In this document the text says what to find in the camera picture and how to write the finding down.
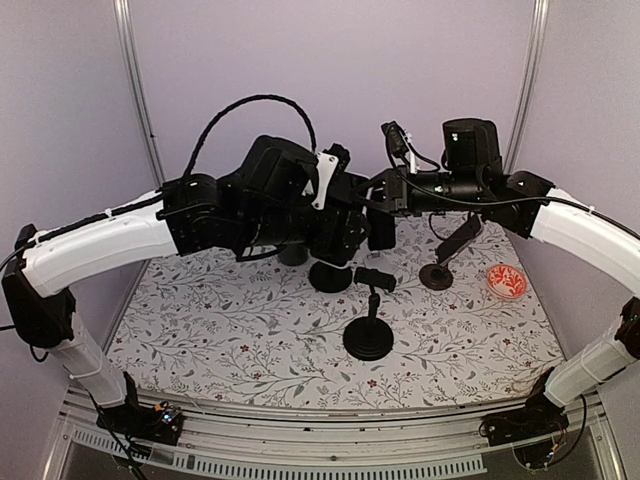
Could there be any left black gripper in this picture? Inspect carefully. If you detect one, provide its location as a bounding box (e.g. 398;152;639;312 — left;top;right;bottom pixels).
238;200;373;261

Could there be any phone with blue case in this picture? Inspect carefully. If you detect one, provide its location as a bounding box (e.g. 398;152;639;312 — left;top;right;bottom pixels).
366;209;396;251

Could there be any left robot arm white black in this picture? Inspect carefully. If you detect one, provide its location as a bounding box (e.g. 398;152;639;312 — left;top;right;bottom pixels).
1;135;369;434

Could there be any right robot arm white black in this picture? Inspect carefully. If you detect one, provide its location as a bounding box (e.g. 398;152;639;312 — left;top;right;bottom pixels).
351;118;639;436

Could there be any dark grey mug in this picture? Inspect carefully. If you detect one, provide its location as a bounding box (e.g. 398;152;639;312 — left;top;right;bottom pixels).
277;245;309;266

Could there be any orange patterned white bowl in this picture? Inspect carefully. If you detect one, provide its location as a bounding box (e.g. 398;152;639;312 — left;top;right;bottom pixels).
487;264;528;300

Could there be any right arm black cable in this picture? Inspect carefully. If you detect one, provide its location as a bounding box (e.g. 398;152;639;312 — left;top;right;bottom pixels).
407;142;640;241

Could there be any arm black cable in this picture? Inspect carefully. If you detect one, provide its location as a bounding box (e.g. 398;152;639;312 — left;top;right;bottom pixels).
182;93;319;179
407;142;640;241

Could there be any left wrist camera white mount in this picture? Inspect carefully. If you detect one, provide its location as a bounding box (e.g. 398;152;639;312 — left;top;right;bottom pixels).
303;143;350;211

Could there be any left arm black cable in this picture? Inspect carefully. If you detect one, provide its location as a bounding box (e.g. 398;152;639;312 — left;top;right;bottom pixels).
182;93;319;179

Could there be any right aluminium frame post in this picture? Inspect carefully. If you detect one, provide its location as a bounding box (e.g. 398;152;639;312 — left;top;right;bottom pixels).
505;0;550;173

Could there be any aluminium frame post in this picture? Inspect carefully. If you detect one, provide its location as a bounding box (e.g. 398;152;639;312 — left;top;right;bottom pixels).
505;0;550;173
113;0;166;186

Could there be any front aluminium rail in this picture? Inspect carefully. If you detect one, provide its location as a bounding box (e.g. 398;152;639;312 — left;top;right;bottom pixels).
43;387;631;479

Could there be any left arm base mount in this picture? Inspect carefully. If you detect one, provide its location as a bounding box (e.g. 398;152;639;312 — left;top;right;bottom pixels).
96;373;184;446

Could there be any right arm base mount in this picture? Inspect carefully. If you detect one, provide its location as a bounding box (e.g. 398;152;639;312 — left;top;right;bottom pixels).
478;368;569;446

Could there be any left aluminium frame post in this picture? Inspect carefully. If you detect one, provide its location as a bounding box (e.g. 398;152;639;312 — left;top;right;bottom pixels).
113;0;166;186

